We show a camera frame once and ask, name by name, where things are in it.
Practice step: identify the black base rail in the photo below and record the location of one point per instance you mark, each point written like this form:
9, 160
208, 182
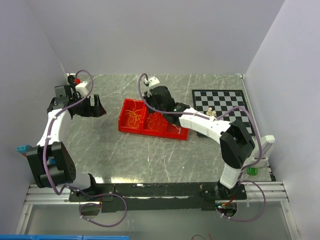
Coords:
114, 197

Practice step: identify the green small block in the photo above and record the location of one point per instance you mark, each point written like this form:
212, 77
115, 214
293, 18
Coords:
252, 171

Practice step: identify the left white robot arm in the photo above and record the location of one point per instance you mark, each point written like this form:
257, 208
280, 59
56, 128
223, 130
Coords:
50, 163

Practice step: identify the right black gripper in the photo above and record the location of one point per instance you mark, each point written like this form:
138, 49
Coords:
148, 99

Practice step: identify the blue orange toy block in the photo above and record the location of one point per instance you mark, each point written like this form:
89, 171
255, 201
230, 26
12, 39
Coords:
23, 149

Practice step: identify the red three-compartment tray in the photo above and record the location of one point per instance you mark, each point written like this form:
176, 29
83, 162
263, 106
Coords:
135, 119

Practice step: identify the black orange-tipped marker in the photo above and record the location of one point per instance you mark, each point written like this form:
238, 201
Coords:
71, 80

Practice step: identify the black white chessboard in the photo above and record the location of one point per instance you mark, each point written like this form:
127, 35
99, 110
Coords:
222, 101

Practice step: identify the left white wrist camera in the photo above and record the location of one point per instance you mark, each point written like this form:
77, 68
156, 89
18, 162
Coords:
82, 87

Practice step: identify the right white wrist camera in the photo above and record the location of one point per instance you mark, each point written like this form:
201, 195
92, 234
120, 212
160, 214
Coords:
151, 83

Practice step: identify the blue bin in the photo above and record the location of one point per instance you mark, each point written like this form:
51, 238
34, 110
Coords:
59, 237

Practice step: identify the white grey stand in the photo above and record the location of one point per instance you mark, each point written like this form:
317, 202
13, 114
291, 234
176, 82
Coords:
267, 144

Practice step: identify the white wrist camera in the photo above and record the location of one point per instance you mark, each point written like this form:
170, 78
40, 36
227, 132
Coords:
151, 83
82, 87

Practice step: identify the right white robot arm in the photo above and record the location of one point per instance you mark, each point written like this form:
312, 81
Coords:
236, 144

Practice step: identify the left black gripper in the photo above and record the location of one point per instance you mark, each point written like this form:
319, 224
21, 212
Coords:
96, 111

